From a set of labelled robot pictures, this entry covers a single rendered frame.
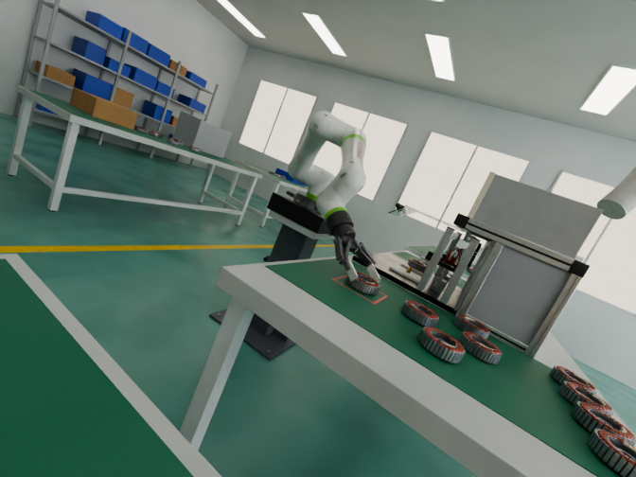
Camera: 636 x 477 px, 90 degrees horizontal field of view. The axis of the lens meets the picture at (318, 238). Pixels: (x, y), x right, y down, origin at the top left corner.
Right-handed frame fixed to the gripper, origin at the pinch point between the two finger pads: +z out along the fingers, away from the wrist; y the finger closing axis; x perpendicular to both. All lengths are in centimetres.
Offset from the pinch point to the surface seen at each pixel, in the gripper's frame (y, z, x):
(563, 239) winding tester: -59, 9, 48
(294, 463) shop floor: -5, 41, -68
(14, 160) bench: 103, -238, -203
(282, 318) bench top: 41.4, 16.7, 2.3
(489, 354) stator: -12.8, 35.2, 17.7
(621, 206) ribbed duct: -179, -19, 79
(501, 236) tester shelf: -42, 0, 35
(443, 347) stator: 7.8, 31.5, 16.2
